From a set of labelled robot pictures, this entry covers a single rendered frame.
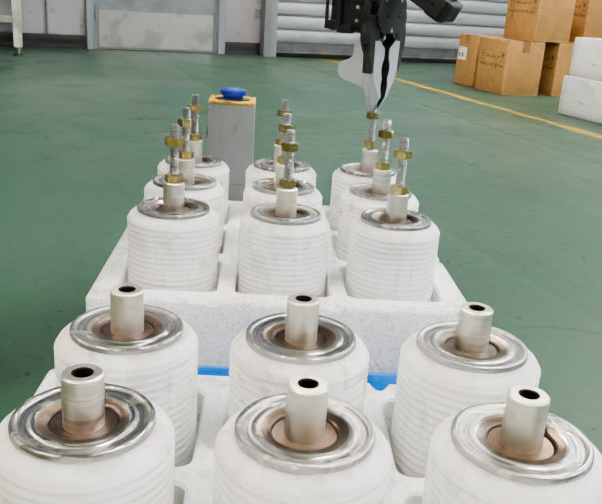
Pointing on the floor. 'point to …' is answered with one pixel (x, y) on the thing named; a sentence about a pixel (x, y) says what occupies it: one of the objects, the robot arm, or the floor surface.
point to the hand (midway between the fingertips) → (378, 100)
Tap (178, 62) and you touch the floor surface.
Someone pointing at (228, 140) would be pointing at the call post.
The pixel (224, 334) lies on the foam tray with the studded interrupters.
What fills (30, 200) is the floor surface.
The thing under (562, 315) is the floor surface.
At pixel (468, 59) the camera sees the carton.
